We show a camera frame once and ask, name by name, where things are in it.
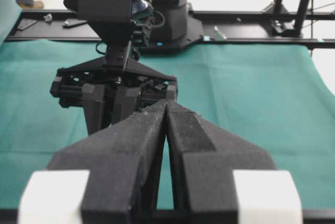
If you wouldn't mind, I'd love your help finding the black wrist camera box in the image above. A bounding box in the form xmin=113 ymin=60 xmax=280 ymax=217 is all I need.
xmin=63 ymin=0 xmax=153 ymax=45

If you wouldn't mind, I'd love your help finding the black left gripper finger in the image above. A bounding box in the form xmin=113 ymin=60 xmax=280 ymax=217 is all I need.
xmin=166 ymin=101 xmax=276 ymax=223

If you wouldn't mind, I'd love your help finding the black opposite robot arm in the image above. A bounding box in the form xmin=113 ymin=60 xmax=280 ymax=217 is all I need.
xmin=48 ymin=0 xmax=276 ymax=223

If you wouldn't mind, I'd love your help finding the black upright frame post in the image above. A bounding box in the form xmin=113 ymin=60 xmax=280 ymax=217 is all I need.
xmin=261 ymin=0 xmax=288 ymax=14

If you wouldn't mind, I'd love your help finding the green table cloth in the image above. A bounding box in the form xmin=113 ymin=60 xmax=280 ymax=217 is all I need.
xmin=0 ymin=0 xmax=335 ymax=210

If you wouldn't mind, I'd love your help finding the black aluminium frame rail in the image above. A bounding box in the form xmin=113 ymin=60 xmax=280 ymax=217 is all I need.
xmin=5 ymin=10 xmax=334 ymax=52

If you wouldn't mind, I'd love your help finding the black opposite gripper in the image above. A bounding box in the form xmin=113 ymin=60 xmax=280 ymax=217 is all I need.
xmin=47 ymin=57 xmax=178 ymax=223

